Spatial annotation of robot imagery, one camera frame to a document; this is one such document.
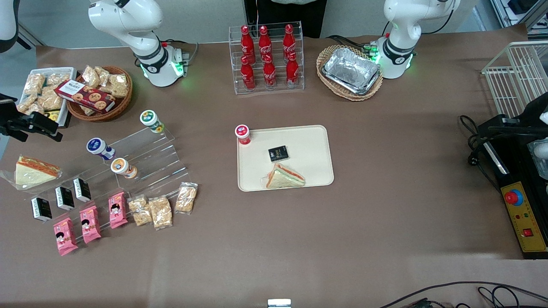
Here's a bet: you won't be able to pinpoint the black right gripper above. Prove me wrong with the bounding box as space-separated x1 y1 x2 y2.
0 98 63 142

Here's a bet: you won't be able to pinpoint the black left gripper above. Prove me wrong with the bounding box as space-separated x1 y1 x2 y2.
488 92 548 137

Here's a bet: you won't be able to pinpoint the green lid gum bottle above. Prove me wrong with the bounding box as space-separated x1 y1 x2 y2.
140 110 165 134

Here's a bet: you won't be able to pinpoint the blue lid gum bottle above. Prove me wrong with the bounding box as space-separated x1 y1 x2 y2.
86 137 116 161

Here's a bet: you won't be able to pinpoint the orange lid gum bottle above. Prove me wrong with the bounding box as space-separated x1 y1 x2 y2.
110 158 138 179

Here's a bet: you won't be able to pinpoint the red lid gum bottle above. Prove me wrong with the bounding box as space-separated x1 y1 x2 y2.
235 124 252 146

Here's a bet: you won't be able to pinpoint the beige plastic tray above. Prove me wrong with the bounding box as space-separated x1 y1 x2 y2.
237 125 335 192

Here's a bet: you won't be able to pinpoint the white rectangular dish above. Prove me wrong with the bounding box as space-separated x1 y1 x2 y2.
15 67 78 128

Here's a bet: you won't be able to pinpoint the wrapped triangle sandwich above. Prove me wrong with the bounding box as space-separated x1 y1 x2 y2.
0 155 63 191
262 163 306 190

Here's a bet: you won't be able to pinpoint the black yellow control box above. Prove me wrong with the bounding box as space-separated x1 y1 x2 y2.
477 115 548 260

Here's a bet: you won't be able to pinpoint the red cookie box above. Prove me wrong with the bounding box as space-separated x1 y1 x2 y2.
54 80 116 114

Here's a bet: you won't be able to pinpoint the red emergency stop button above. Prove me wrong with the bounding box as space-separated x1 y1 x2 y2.
504 189 524 206

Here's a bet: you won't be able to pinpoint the black white small box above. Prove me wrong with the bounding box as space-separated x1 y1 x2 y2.
55 187 75 211
31 197 53 222
73 178 92 203

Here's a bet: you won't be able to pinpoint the brown wicker basket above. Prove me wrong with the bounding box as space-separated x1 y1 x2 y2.
66 65 134 123

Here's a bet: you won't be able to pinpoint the pink cartoon snack packet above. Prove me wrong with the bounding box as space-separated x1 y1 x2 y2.
108 192 129 230
80 205 103 245
53 217 79 257

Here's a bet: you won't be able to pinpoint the clear acrylic tiered stand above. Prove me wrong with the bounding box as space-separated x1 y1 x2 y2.
26 124 190 224

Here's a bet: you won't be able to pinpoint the metal shelf rack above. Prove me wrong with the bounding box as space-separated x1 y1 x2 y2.
490 0 548 41

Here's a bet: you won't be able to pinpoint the wrapped granola bar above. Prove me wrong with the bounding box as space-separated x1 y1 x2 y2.
148 195 173 231
175 182 199 215
128 195 153 227

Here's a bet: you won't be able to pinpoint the stacked aluminium foil trays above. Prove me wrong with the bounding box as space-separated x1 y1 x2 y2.
322 47 382 96

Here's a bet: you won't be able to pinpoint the light wicker basket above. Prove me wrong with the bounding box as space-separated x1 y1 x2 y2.
316 44 384 102

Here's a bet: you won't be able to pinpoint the red cola bottle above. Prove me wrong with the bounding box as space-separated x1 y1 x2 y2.
262 55 277 89
240 25 256 65
240 56 256 91
258 25 274 65
283 24 297 62
286 52 300 89

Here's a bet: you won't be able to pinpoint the black square snack packet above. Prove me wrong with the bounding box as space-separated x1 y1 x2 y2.
268 146 289 163

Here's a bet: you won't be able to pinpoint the clear acrylic bottle rack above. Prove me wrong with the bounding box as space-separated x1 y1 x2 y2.
228 21 306 95

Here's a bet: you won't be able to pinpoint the person in black clothing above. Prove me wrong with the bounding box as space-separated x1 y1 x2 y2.
243 0 328 39

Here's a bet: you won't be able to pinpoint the white wire basket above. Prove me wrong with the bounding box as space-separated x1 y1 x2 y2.
481 41 548 118

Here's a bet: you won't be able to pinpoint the black power cable with plug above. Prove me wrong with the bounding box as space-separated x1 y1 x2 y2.
459 115 502 190

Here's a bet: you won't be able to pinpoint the long black cable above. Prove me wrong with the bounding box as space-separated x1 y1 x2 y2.
378 281 548 308

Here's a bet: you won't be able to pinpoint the looped black cable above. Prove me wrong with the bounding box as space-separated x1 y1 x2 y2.
478 286 521 308

